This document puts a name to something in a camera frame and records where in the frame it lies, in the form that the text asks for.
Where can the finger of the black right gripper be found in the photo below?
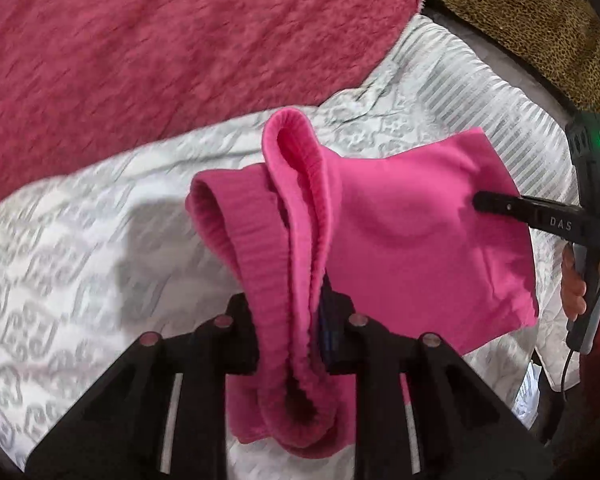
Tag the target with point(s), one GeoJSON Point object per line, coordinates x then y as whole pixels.
{"type": "Point", "coordinates": [536, 213]}

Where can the white grey patterned bedsheet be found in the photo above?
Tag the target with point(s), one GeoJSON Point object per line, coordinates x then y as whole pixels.
{"type": "Point", "coordinates": [91, 260]}

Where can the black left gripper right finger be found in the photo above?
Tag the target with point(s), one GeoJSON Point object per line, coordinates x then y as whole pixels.
{"type": "Point", "coordinates": [421, 412]}

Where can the red fuzzy blanket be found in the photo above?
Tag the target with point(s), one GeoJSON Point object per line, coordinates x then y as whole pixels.
{"type": "Point", "coordinates": [82, 80]}

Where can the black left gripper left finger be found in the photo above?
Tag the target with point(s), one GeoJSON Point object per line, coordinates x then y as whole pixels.
{"type": "Point", "coordinates": [158, 412]}

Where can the pink pants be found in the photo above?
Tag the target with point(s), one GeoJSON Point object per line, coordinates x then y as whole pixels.
{"type": "Point", "coordinates": [398, 235]}

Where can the right hand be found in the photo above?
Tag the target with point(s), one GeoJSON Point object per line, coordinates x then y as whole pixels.
{"type": "Point", "coordinates": [573, 288]}

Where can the leopard print fabric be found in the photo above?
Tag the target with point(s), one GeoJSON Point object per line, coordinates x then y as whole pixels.
{"type": "Point", "coordinates": [558, 38]}

